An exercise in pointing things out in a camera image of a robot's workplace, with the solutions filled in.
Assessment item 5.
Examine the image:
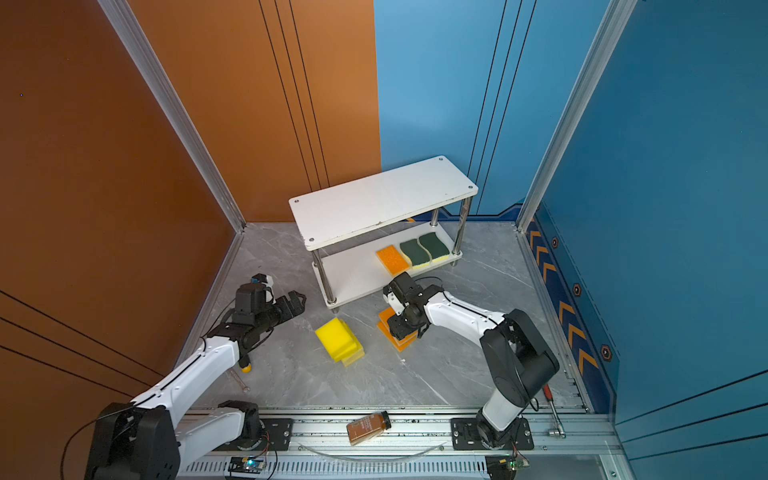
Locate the orange sponge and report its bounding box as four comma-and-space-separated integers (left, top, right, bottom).
377, 321, 418, 352
378, 307, 396, 332
376, 245, 410, 277

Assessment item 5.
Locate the green yellow sponge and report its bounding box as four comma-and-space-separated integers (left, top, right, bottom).
399, 238, 431, 270
418, 232, 451, 262

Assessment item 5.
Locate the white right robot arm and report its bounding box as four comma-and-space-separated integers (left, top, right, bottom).
382, 273, 560, 449

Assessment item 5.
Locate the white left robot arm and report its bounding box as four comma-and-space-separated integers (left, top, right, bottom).
84, 274, 306, 479

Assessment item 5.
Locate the white two-tier metal shelf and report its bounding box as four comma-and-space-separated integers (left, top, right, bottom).
289, 156, 479, 310

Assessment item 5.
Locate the yellow sponge middle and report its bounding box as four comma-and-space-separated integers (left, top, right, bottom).
330, 340, 365, 366

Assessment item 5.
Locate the yellow sponge bottom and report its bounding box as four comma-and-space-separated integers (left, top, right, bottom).
341, 349, 365, 367

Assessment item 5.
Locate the yellow sponge top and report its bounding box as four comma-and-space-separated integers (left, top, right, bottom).
315, 318, 357, 362

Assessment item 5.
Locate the brown spice jar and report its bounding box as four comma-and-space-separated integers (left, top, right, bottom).
346, 411, 392, 446

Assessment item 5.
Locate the green circuit board left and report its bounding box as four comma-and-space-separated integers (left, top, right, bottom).
227, 456, 267, 476

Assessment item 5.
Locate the green circuit board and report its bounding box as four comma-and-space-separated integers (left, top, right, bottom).
227, 456, 267, 476
485, 456, 530, 480

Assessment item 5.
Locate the green circuit board right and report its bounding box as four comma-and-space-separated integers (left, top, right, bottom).
485, 456, 530, 480

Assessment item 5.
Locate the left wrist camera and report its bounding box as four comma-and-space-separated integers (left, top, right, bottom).
251, 273, 274, 288

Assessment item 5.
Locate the aluminium front rail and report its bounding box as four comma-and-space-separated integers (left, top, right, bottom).
182, 407, 633, 479

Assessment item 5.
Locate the black-handled screwdriver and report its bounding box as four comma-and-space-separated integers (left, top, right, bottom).
542, 384, 566, 439

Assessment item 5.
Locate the aluminium corner post left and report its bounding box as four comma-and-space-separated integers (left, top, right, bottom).
98, 0, 246, 234

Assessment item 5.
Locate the aluminium corner post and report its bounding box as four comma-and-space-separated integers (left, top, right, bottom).
98, 0, 246, 234
516, 0, 638, 234

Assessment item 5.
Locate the aluminium corner post right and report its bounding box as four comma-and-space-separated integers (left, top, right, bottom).
516, 0, 638, 234

